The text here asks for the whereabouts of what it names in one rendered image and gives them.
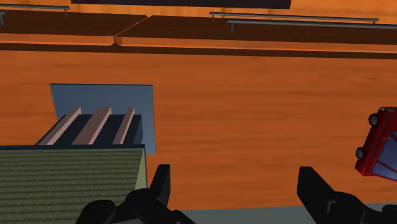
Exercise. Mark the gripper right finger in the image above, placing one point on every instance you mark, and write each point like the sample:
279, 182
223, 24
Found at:
316, 192

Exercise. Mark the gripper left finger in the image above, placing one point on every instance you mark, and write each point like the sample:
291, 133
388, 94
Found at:
161, 186

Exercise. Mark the red toy car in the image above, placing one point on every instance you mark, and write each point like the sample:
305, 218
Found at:
380, 139

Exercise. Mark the orange wooden chest of drawers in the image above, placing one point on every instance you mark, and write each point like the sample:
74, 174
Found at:
248, 108

